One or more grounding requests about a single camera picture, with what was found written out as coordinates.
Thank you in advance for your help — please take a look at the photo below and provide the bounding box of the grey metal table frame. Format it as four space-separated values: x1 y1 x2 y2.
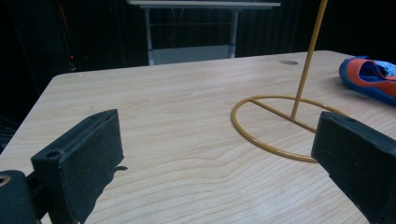
126 0 282 66

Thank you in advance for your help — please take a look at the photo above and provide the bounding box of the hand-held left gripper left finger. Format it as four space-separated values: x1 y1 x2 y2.
30 108 125 224

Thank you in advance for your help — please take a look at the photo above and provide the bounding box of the blue orange shoe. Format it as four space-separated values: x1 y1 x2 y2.
338 55 396 106

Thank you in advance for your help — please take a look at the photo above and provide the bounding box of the dark curtain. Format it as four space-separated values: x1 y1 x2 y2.
0 0 396 117

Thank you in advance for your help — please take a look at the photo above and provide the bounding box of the yellow metal stand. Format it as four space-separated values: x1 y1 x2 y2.
231 0 349 163

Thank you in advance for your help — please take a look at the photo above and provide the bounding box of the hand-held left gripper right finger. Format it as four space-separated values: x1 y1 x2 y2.
310 111 396 224

